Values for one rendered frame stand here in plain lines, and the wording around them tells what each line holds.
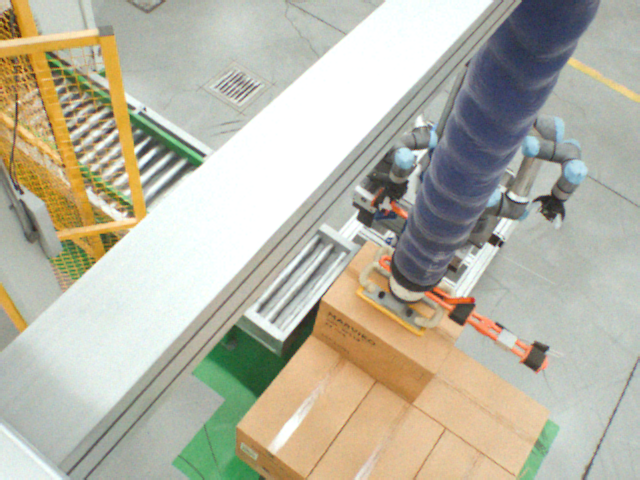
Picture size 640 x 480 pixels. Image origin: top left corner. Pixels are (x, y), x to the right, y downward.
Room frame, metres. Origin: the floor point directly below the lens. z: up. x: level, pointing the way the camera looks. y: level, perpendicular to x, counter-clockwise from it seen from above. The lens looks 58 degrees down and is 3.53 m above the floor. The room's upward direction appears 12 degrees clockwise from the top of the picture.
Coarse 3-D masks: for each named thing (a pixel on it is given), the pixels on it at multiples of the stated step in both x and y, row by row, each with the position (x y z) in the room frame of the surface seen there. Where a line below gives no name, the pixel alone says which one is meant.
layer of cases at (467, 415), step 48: (288, 384) 1.08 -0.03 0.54; (336, 384) 1.12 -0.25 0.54; (384, 384) 1.17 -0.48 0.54; (432, 384) 1.22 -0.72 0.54; (480, 384) 1.27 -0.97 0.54; (240, 432) 0.81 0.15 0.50; (288, 432) 0.85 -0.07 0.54; (336, 432) 0.89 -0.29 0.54; (384, 432) 0.93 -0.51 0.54; (432, 432) 0.98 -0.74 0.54; (480, 432) 1.02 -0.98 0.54; (528, 432) 1.07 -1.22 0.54
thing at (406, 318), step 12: (360, 288) 1.38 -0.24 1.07; (384, 288) 1.40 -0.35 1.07; (372, 300) 1.33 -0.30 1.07; (384, 300) 1.34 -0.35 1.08; (384, 312) 1.29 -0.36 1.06; (396, 312) 1.29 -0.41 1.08; (408, 312) 1.29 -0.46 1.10; (420, 312) 1.32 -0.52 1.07; (408, 324) 1.25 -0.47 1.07; (420, 336) 1.21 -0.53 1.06
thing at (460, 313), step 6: (456, 306) 1.31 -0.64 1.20; (462, 306) 1.32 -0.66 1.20; (468, 306) 1.32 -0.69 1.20; (474, 306) 1.33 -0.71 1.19; (450, 312) 1.28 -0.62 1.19; (456, 312) 1.28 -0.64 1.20; (462, 312) 1.29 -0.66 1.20; (468, 312) 1.30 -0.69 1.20; (450, 318) 1.27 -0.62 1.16; (456, 318) 1.27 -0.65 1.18; (462, 318) 1.26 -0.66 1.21; (468, 318) 1.26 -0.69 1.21; (462, 324) 1.25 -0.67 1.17
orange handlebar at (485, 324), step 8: (392, 208) 1.74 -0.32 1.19; (384, 256) 1.48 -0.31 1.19; (384, 264) 1.44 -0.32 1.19; (432, 296) 1.34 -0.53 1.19; (448, 296) 1.35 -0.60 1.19; (440, 304) 1.31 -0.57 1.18; (472, 320) 1.27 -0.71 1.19; (480, 320) 1.28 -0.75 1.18; (488, 320) 1.28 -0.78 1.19; (480, 328) 1.24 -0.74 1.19; (488, 328) 1.24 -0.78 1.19; (496, 328) 1.25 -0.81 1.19; (496, 336) 1.22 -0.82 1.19; (520, 344) 1.20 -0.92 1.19; (512, 352) 1.17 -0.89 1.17; (520, 352) 1.16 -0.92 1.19; (544, 368) 1.12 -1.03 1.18
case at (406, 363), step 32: (352, 288) 1.44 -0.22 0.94; (320, 320) 1.34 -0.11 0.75; (352, 320) 1.28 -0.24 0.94; (384, 320) 1.31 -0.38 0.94; (448, 320) 1.38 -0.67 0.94; (352, 352) 1.26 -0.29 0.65; (384, 352) 1.20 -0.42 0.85; (416, 352) 1.19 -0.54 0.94; (448, 352) 1.22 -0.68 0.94; (416, 384) 1.12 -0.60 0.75
